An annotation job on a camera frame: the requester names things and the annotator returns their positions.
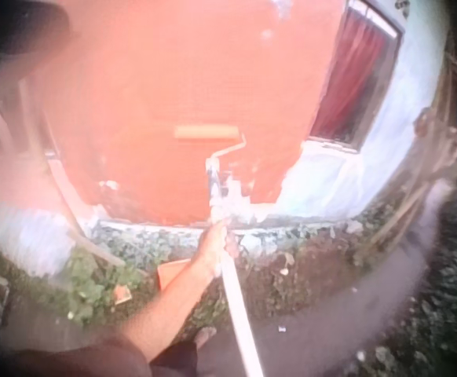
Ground person's left hand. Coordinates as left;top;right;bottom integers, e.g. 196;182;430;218
194;218;240;279

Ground orange paint tray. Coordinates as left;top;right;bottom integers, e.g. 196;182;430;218
156;262;199;294

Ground person's legs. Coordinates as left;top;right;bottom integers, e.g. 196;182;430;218
149;325;249;377

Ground wooden ladder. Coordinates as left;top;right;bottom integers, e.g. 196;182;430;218
16;78;126;269

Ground green weeds patch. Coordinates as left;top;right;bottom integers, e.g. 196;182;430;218
0;219;375;327

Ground wooden pole fence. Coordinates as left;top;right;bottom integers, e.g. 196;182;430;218
353;50;457;268

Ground orange paint roller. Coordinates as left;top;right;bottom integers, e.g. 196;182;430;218
173;124;267;377

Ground window with red curtain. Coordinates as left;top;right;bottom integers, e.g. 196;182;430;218
307;0;405;153

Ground small orange container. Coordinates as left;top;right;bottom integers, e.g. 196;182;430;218
112;286;133;306

